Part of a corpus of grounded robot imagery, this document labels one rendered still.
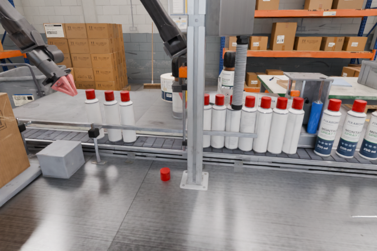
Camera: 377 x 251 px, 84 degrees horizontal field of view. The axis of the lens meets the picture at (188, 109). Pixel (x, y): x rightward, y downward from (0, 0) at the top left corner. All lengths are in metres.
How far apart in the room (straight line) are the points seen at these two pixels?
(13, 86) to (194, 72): 2.73
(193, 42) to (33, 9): 6.25
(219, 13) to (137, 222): 0.56
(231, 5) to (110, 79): 3.72
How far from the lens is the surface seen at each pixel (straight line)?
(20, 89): 3.11
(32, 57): 0.96
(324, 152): 0.88
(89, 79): 4.33
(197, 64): 0.57
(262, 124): 0.77
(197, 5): 0.56
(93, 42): 4.16
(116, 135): 0.88
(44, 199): 0.80
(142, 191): 0.72
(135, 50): 5.44
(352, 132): 0.89
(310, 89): 0.96
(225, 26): 0.55
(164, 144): 0.84
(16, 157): 0.90
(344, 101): 2.20
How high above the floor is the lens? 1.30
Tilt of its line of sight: 21 degrees down
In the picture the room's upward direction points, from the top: straight up
